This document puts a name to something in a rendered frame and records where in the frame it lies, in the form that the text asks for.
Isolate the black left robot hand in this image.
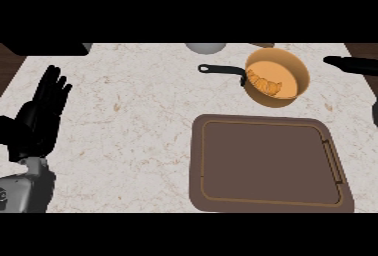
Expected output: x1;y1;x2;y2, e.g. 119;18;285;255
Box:
0;64;74;164

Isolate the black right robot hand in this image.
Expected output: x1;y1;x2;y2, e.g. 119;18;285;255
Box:
322;55;378;128

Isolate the golden croissant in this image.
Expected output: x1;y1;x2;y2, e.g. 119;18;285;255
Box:
246;68;284;98

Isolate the brown rectangular tray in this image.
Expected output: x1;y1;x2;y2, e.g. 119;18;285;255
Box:
188;113;356;214

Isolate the small brown object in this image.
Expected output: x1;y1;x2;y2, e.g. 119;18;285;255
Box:
248;42;277;49

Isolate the black appliance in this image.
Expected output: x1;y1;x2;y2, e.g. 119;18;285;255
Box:
0;42;95;57

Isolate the grey round object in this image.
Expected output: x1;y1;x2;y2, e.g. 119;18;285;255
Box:
185;42;229;55

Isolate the orange pot with black handle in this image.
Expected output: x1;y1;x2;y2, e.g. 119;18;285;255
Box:
197;47;312;109

